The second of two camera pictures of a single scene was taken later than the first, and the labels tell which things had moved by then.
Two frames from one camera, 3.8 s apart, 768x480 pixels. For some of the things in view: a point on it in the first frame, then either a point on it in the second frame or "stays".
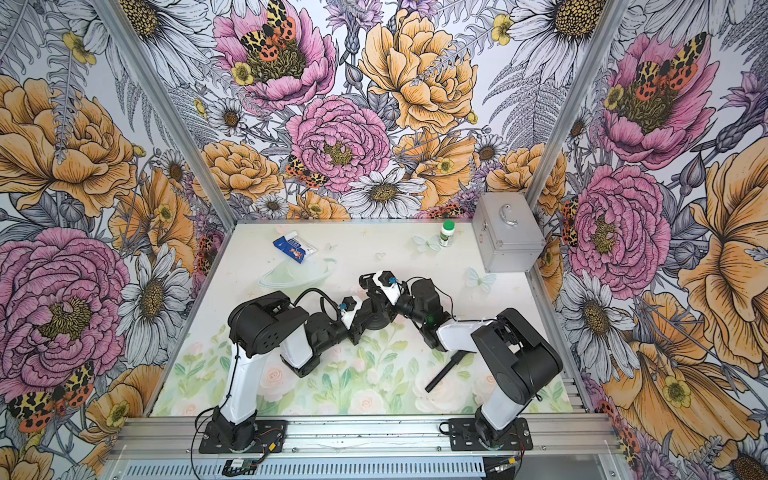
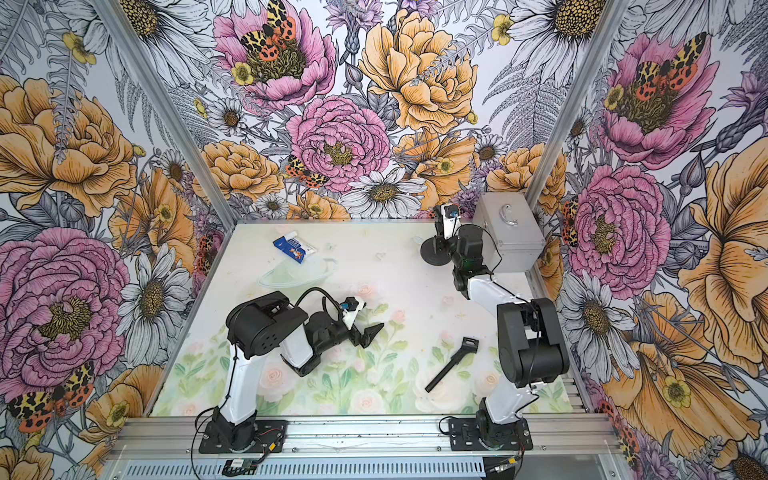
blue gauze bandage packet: [294, 247] stays
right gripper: [390, 311] → [439, 242]
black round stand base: [376, 321] → [429, 254]
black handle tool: [455, 360] stays
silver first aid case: [508, 235] stays
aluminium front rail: [143, 436] stays
